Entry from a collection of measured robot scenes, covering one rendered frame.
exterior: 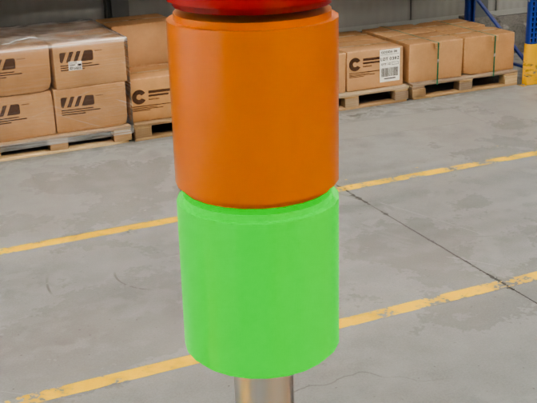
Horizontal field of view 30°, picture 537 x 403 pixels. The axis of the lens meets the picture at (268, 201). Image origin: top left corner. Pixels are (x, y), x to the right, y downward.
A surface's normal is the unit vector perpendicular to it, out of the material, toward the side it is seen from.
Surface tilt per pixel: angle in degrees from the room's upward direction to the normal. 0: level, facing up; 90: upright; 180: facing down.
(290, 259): 90
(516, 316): 0
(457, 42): 90
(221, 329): 90
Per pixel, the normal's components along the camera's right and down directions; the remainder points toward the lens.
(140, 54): 0.44, 0.33
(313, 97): 0.68, 0.23
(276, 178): 0.22, 0.33
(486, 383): -0.03, -0.94
